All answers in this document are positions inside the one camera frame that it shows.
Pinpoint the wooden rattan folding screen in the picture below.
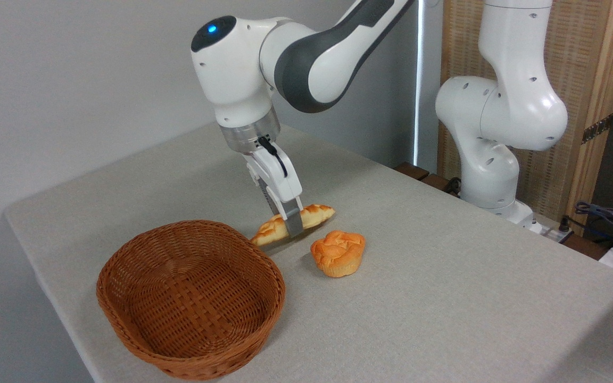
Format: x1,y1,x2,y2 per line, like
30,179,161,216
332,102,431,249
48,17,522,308
438,0,613,235

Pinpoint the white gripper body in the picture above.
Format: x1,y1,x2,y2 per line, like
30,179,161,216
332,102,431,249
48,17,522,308
244,143,304,208

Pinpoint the long braided bread loaf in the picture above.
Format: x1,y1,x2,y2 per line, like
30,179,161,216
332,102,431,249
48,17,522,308
250,204,336,247

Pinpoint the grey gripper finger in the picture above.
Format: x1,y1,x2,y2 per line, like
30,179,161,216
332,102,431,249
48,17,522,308
258,178,288,220
283,197,305,238

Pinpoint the brown wicker basket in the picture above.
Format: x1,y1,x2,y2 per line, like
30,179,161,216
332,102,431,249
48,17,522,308
96,220,286,381

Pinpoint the bundle of dark cables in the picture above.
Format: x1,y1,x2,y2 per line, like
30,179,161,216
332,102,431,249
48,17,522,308
559,201,613,251

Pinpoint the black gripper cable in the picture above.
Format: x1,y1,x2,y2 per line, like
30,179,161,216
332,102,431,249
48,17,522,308
258,136,289,178

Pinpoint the round muffin-shaped bread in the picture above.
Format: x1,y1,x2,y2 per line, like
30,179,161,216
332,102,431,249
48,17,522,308
310,230,366,278

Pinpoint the grey tablecloth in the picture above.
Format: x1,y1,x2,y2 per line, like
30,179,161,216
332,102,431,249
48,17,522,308
4,118,613,383

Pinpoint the metal screen hinge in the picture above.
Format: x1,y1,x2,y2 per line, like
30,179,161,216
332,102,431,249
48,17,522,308
582,113,613,145

